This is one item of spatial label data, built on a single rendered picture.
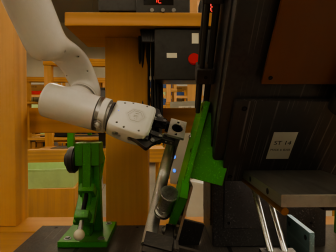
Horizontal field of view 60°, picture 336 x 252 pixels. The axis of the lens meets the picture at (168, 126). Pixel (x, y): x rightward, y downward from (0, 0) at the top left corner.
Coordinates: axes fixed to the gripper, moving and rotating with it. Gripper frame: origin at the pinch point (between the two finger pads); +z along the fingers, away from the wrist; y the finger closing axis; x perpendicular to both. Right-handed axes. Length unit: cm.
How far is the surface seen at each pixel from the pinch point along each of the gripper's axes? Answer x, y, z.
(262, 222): -4.3, -19.4, 20.0
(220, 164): -5.5, -9.7, 10.9
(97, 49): 566, 816, -296
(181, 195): -3.0, -17.5, 4.4
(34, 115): 30, 19, -48
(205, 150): -6.8, -8.3, 7.1
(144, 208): 37.5, -1.3, -1.1
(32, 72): 652, 704, -490
